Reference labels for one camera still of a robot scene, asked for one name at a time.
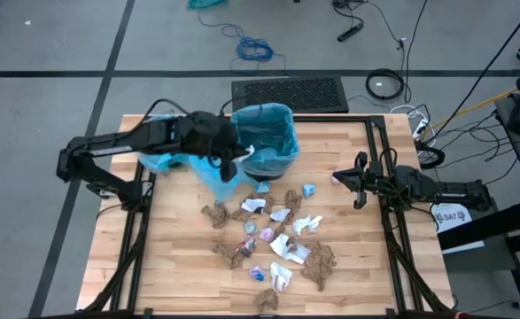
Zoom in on pink purple wad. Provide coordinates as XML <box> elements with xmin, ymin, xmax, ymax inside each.
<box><xmin>258</xmin><ymin>225</ymin><xmax>277</xmax><ymax>243</ymax></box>

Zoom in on white printed paper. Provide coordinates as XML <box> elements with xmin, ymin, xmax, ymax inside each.
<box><xmin>269</xmin><ymin>261</ymin><xmax>294</xmax><ymax>293</ymax></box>

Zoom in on thin black floor cable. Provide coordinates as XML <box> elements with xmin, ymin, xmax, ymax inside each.
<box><xmin>332</xmin><ymin>0</ymin><xmax>430</xmax><ymax>104</ymax></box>

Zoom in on white cable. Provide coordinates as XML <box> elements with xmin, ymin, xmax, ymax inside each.
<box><xmin>388</xmin><ymin>103</ymin><xmax>421</xmax><ymax>120</ymax></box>

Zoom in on foil snack wrapper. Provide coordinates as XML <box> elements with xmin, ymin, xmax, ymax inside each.
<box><xmin>235</xmin><ymin>234</ymin><xmax>258</xmax><ymax>259</ymax></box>

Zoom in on white paper wrapper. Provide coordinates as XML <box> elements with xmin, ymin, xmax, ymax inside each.
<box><xmin>268</xmin><ymin>233</ymin><xmax>313</xmax><ymax>266</ymax></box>

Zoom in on black perforated floor mat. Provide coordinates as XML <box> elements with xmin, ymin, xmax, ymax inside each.
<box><xmin>231</xmin><ymin>75</ymin><xmax>350</xmax><ymax>114</ymax></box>

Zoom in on black cable coil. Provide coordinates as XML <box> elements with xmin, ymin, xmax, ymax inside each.
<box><xmin>364</xmin><ymin>67</ymin><xmax>407</xmax><ymax>101</ymax></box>

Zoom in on white paper sign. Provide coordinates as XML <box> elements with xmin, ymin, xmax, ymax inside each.
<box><xmin>429</xmin><ymin>201</ymin><xmax>474</xmax><ymax>235</ymax></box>

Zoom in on yellow cable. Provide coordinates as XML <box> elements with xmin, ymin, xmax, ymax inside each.
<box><xmin>427</xmin><ymin>74</ymin><xmax>520</xmax><ymax>130</ymax></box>

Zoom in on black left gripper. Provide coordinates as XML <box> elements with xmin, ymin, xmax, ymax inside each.
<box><xmin>180</xmin><ymin>110</ymin><xmax>252</xmax><ymax>183</ymax></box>

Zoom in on black trash bin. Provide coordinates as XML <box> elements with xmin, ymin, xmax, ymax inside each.
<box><xmin>245</xmin><ymin>167</ymin><xmax>290</xmax><ymax>183</ymax></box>

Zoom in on white black paper scrap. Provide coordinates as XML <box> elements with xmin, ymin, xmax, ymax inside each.
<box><xmin>240</xmin><ymin>198</ymin><xmax>268</xmax><ymax>214</ymax></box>

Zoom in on grey white sock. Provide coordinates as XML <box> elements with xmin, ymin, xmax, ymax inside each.
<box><xmin>291</xmin><ymin>214</ymin><xmax>324</xmax><ymax>237</ymax></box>

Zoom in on purple blue wad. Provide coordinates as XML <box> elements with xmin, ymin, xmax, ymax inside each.
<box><xmin>247</xmin><ymin>265</ymin><xmax>267</xmax><ymax>283</ymax></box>

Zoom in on black power strip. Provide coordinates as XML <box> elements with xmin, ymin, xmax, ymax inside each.
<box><xmin>336</xmin><ymin>21</ymin><xmax>365</xmax><ymax>43</ymax></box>

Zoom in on large brown paper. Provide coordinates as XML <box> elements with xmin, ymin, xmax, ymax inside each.
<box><xmin>300</xmin><ymin>240</ymin><xmax>338</xmax><ymax>292</ymax></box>

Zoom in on black metal stand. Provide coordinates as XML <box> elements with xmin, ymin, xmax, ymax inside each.
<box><xmin>436</xmin><ymin>197</ymin><xmax>520</xmax><ymax>314</ymax></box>

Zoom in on teal cloth on floor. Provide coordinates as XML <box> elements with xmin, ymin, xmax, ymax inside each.
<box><xmin>186</xmin><ymin>0</ymin><xmax>229</xmax><ymax>11</ymax></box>

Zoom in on long thin black cable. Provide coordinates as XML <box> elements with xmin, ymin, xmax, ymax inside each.
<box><xmin>422</xmin><ymin>4</ymin><xmax>520</xmax><ymax>145</ymax></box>

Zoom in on blue liner bag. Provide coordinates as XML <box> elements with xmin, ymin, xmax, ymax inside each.
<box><xmin>230</xmin><ymin>102</ymin><xmax>301</xmax><ymax>178</ymax></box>

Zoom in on blue cable coil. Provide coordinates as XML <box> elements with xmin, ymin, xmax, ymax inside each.
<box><xmin>197</xmin><ymin>11</ymin><xmax>290</xmax><ymax>77</ymax></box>

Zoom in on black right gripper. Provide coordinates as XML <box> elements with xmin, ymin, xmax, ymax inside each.
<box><xmin>332</xmin><ymin>151</ymin><xmax>398</xmax><ymax>211</ymax></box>

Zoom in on thick black cable loop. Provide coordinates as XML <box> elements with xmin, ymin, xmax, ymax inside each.
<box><xmin>415</xmin><ymin>140</ymin><xmax>446</xmax><ymax>171</ymax></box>

